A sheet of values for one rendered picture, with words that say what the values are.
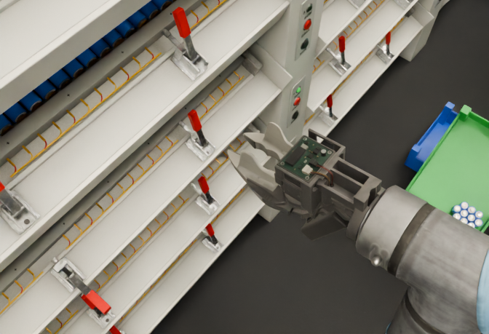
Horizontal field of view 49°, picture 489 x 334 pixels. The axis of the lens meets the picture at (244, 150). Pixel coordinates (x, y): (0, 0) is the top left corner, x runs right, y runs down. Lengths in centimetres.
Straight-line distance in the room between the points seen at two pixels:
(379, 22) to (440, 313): 84
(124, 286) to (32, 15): 59
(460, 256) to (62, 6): 45
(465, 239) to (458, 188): 86
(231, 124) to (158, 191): 16
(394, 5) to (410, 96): 38
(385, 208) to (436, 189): 85
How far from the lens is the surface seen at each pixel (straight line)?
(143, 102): 66
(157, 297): 116
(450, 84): 174
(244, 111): 88
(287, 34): 83
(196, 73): 67
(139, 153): 80
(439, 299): 61
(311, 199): 63
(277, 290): 132
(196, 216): 100
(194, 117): 78
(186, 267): 117
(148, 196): 81
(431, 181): 146
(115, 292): 97
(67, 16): 49
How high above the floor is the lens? 126
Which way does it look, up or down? 58 degrees down
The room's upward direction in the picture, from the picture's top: straight up
